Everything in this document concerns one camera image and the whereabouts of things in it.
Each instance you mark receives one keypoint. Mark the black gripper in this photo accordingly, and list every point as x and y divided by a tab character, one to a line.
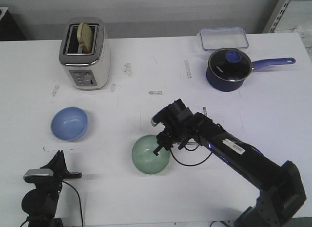
56	177
176	131

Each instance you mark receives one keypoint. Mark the green bowl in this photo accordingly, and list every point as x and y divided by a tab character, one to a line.
143	156

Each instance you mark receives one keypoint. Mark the blue bowl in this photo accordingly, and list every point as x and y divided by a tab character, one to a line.
69	124

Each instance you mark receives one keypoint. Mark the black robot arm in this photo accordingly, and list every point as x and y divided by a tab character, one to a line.
281	190
41	202

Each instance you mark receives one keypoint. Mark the glass pot lid blue knob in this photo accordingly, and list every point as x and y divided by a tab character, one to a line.
230	64

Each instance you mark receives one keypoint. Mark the cream and chrome toaster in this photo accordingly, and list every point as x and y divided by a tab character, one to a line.
86	71

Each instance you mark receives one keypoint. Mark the clear plastic food container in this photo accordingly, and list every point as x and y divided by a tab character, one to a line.
211	39

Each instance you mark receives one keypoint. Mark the slice of toast bread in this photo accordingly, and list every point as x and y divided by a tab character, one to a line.
85	37

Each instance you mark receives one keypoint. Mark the grey metal shelf upright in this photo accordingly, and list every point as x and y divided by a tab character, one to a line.
276	16

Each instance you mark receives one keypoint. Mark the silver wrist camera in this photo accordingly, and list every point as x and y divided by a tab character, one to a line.
162	117
40	175

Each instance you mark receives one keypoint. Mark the blue saucepan with handle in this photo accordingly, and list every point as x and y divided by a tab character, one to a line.
227	86

